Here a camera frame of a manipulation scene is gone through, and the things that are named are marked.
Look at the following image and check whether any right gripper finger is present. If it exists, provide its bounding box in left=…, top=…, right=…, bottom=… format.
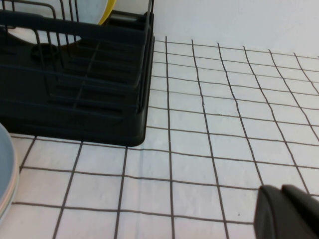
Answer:
left=253, top=184, right=319, bottom=239

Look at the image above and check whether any blue-grey plate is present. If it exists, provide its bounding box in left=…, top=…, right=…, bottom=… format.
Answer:
left=0, top=122, right=17, bottom=215

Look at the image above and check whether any black dish drying rack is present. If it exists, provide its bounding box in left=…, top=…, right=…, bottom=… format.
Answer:
left=0, top=9, right=156, bottom=147

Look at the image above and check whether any yellow plate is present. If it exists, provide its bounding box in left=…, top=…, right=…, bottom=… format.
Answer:
left=97, top=0, right=118, bottom=26

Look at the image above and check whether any pale pink plate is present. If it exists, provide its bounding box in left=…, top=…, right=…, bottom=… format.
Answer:
left=0, top=156, right=20, bottom=218

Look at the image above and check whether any cream white plate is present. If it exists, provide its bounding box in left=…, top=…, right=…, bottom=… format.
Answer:
left=7, top=0, right=111, bottom=48

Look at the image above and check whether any white black-grid tablecloth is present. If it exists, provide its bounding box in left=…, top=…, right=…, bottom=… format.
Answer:
left=0, top=35, right=319, bottom=239

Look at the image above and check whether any black wire dish rack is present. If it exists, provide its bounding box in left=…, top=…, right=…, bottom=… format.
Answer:
left=0, top=0, right=156, bottom=118

